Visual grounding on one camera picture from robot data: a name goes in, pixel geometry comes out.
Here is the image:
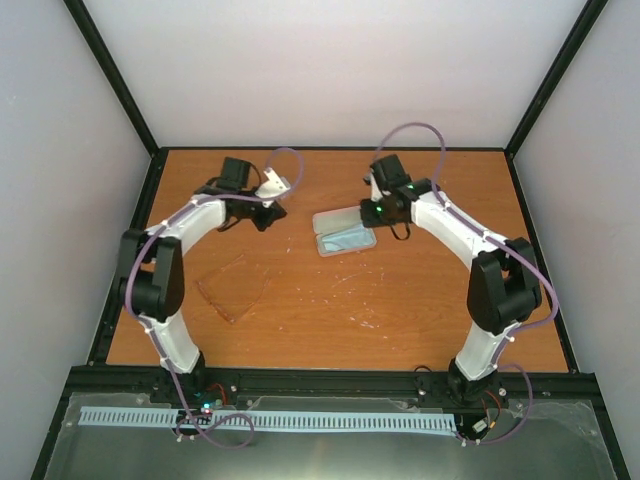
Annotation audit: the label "light blue cleaning cloth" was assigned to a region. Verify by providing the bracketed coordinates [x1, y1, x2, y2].
[321, 230, 372, 252]

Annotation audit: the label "pink glasses case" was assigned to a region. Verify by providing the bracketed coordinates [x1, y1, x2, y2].
[312, 206, 377, 257]

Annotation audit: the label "transparent orange sunglasses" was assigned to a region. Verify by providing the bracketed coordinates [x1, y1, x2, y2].
[195, 254, 270, 324]

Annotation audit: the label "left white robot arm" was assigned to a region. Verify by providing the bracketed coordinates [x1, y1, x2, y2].
[114, 157, 297, 403]

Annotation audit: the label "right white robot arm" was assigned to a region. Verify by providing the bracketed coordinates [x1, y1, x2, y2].
[360, 155, 542, 405]

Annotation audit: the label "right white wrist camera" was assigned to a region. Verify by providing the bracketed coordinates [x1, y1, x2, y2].
[368, 172, 383, 202]

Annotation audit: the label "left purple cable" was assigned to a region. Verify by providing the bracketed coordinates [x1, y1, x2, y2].
[127, 147, 306, 449]

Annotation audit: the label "purple cable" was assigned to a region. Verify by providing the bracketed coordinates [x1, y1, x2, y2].
[127, 147, 306, 449]
[373, 122, 560, 447]

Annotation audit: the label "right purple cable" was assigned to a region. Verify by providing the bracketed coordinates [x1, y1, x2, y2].
[373, 122, 560, 447]

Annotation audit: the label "light blue slotted cable duct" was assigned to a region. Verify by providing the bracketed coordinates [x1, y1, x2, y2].
[77, 406, 457, 436]

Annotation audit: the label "black aluminium frame rail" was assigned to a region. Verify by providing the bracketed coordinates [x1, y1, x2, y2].
[63, 364, 600, 405]

